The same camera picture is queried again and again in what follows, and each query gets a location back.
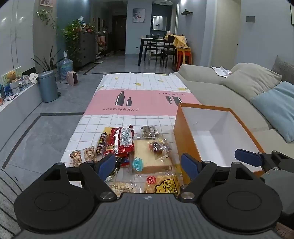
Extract bread slice packet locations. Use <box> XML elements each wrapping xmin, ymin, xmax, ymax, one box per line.
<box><xmin>132</xmin><ymin>139</ymin><xmax>173</xmax><ymax>175</ymax></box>

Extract teddy bear picture card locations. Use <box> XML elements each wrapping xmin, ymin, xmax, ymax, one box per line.
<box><xmin>1</xmin><ymin>67</ymin><xmax>23</xmax><ymax>92</ymax></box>

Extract red bag with silver label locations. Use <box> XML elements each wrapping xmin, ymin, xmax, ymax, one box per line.
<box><xmin>114</xmin><ymin>127</ymin><xmax>135</xmax><ymax>154</ymax></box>

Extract dark dining chair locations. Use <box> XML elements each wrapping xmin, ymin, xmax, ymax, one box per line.
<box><xmin>145</xmin><ymin>34</ymin><xmax>159</xmax><ymax>60</ymax></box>
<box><xmin>161</xmin><ymin>35</ymin><xmax>177</xmax><ymax>68</ymax></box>

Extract beige cushion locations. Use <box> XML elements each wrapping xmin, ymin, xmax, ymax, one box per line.
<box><xmin>222</xmin><ymin>63</ymin><xmax>282</xmax><ymax>101</ymax></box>

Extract red packet with orange sticks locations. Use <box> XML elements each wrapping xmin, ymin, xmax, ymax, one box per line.
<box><xmin>104</xmin><ymin>129</ymin><xmax>129</xmax><ymax>169</ymax></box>

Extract sausage stick packet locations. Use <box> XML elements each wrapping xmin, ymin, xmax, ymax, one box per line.
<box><xmin>96</xmin><ymin>133</ymin><xmax>108</xmax><ymax>156</ymax></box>

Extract chocolate cake packet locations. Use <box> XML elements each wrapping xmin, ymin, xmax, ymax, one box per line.
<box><xmin>148</xmin><ymin>138</ymin><xmax>173</xmax><ymax>159</ymax></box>

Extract pink space heater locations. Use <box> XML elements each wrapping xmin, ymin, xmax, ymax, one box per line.
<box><xmin>67</xmin><ymin>71</ymin><xmax>79</xmax><ymax>86</ymax></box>

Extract beige sofa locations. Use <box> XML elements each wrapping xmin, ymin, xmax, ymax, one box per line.
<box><xmin>172</xmin><ymin>55</ymin><xmax>294</xmax><ymax>159</ymax></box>

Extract clear packet of brown cubes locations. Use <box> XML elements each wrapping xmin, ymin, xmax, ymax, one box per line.
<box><xmin>141</xmin><ymin>126</ymin><xmax>160</xmax><ymax>140</ymax></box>

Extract brown cracker packet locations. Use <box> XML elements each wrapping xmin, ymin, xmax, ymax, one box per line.
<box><xmin>72</xmin><ymin>146</ymin><xmax>97</xmax><ymax>167</ymax></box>

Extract dining table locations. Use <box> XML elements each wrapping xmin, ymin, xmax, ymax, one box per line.
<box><xmin>138</xmin><ymin>37</ymin><xmax>178</xmax><ymax>67</ymax></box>

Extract grey low cabinet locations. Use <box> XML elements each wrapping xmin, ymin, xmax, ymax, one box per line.
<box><xmin>0</xmin><ymin>81</ymin><xmax>43</xmax><ymax>121</ymax></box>

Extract checkered pink printed tablecloth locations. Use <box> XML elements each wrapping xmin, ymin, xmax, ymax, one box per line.
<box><xmin>60</xmin><ymin>72</ymin><xmax>203</xmax><ymax>193</ymax></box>

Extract large water bottle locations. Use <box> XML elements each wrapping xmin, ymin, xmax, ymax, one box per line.
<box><xmin>57</xmin><ymin>57</ymin><xmax>74</xmax><ymax>80</ymax></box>

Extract blue-grey trash can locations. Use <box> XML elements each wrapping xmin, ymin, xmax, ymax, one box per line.
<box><xmin>37</xmin><ymin>70</ymin><xmax>59</xmax><ymax>103</ymax></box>

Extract dark door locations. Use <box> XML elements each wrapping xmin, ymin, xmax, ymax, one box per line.
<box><xmin>112</xmin><ymin>15</ymin><xmax>127</xmax><ymax>52</ymax></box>

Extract long-leaf potted plant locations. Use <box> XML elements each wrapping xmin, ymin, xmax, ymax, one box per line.
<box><xmin>31</xmin><ymin>46</ymin><xmax>61</xmax><ymax>73</ymax></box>

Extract white papers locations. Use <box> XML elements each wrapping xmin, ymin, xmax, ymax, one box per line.
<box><xmin>211</xmin><ymin>66</ymin><xmax>233</xmax><ymax>77</ymax></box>

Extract grey striped rug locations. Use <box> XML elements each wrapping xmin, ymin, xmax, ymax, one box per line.
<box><xmin>0</xmin><ymin>169</ymin><xmax>30</xmax><ymax>239</ymax></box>

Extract orange cardboard box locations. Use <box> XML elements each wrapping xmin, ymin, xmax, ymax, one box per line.
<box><xmin>173</xmin><ymin>103</ymin><xmax>265</xmax><ymax>185</ymax></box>

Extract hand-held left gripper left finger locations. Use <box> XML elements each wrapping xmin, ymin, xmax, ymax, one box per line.
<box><xmin>34</xmin><ymin>154</ymin><xmax>119</xmax><ymax>200</ymax></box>

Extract yellow biscuit packet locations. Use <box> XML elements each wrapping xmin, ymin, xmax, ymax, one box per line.
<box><xmin>144</xmin><ymin>172</ymin><xmax>181</xmax><ymax>198</ymax></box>

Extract framed bird picture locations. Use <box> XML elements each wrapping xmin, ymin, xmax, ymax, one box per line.
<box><xmin>133</xmin><ymin>8</ymin><xmax>146</xmax><ymax>23</ymax></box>

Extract light blue cushion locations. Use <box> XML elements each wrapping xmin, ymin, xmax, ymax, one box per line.
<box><xmin>250</xmin><ymin>81</ymin><xmax>294</xmax><ymax>143</ymax></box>

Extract grey cushion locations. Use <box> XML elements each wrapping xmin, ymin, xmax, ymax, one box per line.
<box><xmin>271</xmin><ymin>55</ymin><xmax>294</xmax><ymax>84</ymax></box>

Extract dark green snack packet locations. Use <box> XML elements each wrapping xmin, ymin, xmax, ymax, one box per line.
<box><xmin>110</xmin><ymin>157</ymin><xmax>122</xmax><ymax>177</ymax></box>

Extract dark grey cabinet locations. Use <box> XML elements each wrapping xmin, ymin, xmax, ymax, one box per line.
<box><xmin>77</xmin><ymin>31</ymin><xmax>96</xmax><ymax>67</ymax></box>

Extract yellow cloth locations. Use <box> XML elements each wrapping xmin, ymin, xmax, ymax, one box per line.
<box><xmin>172</xmin><ymin>34</ymin><xmax>187</xmax><ymax>49</ymax></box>

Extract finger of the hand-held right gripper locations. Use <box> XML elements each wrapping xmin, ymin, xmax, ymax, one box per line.
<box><xmin>235</xmin><ymin>149</ymin><xmax>294</xmax><ymax>173</ymax></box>

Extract hanging vine plant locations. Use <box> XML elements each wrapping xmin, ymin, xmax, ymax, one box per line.
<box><xmin>37</xmin><ymin>9</ymin><xmax>58</xmax><ymax>30</ymax></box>

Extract pile of plush toys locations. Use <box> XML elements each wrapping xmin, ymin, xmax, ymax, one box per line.
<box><xmin>79</xmin><ymin>22</ymin><xmax>96</xmax><ymax>33</ymax></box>

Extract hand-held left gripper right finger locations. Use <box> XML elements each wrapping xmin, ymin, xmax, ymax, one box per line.
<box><xmin>179</xmin><ymin>153</ymin><xmax>262</xmax><ymax>201</ymax></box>

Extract wall mirror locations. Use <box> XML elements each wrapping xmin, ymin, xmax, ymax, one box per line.
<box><xmin>150</xmin><ymin>15</ymin><xmax>168</xmax><ymax>31</ymax></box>

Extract shoe rack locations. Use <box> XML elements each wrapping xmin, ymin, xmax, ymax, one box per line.
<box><xmin>96</xmin><ymin>30</ymin><xmax>109</xmax><ymax>59</ymax></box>

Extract orange stool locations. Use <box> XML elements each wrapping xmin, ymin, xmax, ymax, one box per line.
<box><xmin>176</xmin><ymin>47</ymin><xmax>193</xmax><ymax>69</ymax></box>

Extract peanut packet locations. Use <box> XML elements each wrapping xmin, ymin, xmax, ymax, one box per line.
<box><xmin>108</xmin><ymin>181</ymin><xmax>141</xmax><ymax>199</ymax></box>

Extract tall leafy plant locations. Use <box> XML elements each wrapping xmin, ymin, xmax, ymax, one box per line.
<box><xmin>62</xmin><ymin>19</ymin><xmax>83</xmax><ymax>65</ymax></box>

